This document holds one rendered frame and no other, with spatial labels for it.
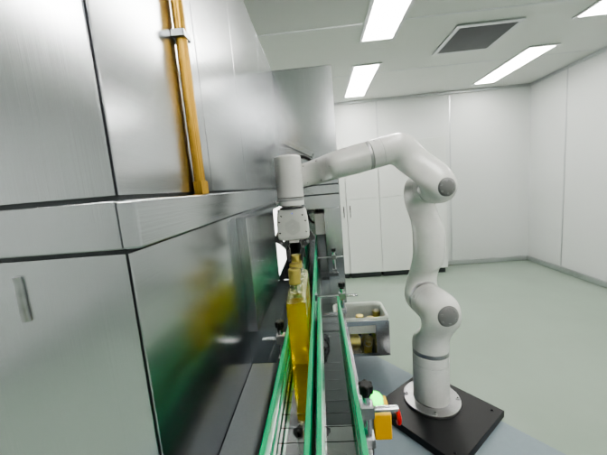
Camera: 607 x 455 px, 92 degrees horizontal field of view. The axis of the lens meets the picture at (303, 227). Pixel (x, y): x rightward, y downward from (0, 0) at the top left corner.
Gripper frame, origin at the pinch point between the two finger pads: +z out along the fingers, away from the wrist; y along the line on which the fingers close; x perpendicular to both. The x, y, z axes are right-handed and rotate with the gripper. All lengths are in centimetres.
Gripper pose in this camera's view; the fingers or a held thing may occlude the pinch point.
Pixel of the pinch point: (295, 254)
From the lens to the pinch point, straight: 96.9
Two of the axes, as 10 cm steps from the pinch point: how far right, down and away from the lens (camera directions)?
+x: 0.5, -1.4, 9.9
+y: 10.0, -0.8, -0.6
